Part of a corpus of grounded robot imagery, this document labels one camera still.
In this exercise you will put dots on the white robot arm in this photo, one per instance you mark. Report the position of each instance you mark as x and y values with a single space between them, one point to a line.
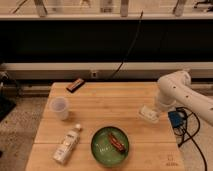
175 87

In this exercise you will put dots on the dark chocolate bar wrapper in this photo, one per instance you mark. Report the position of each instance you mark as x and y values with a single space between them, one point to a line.
75 85

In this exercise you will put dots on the brown snack bar in bowl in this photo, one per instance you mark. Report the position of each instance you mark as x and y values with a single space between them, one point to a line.
114 141

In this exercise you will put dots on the green bowl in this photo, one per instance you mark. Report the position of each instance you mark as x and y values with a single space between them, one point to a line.
104 152

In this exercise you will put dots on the blue connector box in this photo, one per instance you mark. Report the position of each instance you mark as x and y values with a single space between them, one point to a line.
175 119

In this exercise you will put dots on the white plastic bottle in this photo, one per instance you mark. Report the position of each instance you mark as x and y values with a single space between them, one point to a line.
69 142

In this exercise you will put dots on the wall power outlet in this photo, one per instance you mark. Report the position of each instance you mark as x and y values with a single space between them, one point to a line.
94 74

